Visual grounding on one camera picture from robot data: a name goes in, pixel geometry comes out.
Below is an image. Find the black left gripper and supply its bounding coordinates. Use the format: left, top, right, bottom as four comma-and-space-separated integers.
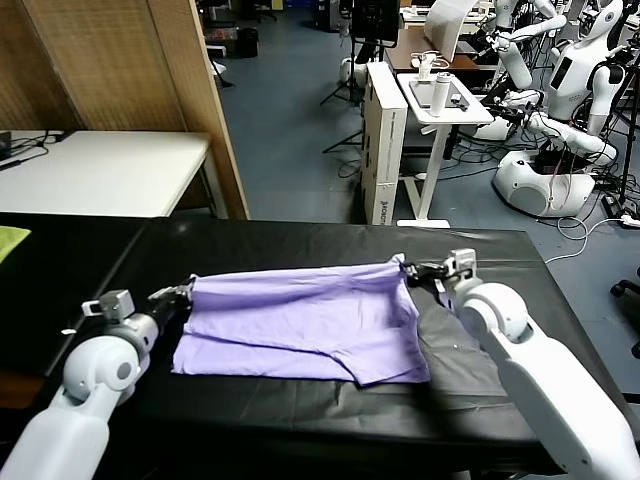
147, 283, 196, 329

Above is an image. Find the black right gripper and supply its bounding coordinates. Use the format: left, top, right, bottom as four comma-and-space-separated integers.
400, 257, 452, 293

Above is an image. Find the lavender t-shirt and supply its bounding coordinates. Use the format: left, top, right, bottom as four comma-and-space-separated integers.
169, 253, 431, 386

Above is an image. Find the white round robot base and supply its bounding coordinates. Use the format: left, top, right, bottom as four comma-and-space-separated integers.
339, 57, 369, 84

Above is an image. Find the black plastic table cover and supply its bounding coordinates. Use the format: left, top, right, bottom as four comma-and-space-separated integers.
34, 218, 634, 474

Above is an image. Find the white height-adjustable desk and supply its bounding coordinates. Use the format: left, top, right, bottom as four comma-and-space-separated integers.
394, 72, 495, 230

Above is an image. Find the black side table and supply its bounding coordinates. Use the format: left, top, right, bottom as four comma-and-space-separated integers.
0, 212, 151, 379

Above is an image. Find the tall white cardboard box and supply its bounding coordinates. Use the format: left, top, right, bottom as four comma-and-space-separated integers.
360, 62, 409, 227

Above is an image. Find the white rectangular table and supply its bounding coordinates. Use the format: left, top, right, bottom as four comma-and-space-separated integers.
0, 130, 229, 220

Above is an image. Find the yellow-green cloth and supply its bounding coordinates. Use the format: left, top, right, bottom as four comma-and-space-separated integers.
0, 225, 32, 264

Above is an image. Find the white bottle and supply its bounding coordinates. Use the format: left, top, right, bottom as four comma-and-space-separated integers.
429, 72, 451, 119

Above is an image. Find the white headset on stand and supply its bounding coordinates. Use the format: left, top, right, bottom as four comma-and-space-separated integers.
410, 51, 451, 81

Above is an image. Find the black office chair base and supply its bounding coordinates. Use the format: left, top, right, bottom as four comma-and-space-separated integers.
609, 267, 640, 359

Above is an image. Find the brown wooden desk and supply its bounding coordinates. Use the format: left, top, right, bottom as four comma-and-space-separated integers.
384, 28, 501, 76

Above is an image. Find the black tripod stand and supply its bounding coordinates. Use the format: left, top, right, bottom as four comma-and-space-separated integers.
319, 37, 369, 109

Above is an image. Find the wooden folding screen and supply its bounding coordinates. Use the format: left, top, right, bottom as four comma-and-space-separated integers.
0, 0, 251, 221

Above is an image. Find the white curved panel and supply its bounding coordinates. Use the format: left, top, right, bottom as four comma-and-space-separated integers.
424, 0, 480, 65

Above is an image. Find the tall black tripod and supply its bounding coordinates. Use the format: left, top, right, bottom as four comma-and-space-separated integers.
597, 49, 640, 206

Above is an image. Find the white humanoid robot with base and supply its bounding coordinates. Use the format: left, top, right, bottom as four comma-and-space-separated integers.
469, 0, 634, 219

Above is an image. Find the black monitor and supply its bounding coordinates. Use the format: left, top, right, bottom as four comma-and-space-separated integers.
351, 0, 402, 50

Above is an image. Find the black box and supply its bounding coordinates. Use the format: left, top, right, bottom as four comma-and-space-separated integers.
235, 28, 260, 60

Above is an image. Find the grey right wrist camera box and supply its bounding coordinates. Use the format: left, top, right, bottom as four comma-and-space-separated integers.
439, 248, 477, 281

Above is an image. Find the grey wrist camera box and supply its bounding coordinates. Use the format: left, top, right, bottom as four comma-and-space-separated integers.
81, 288, 135, 319
439, 248, 477, 281

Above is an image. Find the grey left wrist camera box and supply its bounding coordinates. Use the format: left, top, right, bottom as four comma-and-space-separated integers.
81, 288, 135, 319

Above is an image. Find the white floor cable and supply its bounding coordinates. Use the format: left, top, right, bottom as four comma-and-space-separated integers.
543, 214, 621, 266

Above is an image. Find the black power adapter cable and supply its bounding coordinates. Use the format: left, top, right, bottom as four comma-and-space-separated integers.
0, 129, 80, 174

